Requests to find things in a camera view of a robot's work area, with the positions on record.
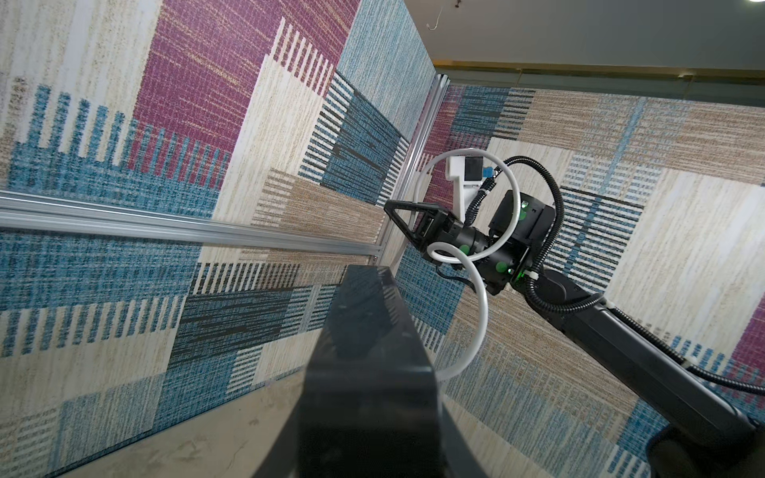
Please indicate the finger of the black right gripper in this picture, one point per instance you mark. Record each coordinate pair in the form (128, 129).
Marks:
(406, 216)

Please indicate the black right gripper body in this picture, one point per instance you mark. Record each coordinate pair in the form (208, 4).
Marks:
(440, 225)

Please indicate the black power strip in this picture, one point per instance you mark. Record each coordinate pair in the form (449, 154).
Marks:
(369, 405)

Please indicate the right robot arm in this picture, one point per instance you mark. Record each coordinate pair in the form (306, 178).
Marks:
(707, 436)

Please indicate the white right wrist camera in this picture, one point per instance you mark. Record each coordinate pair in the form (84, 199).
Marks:
(466, 174)

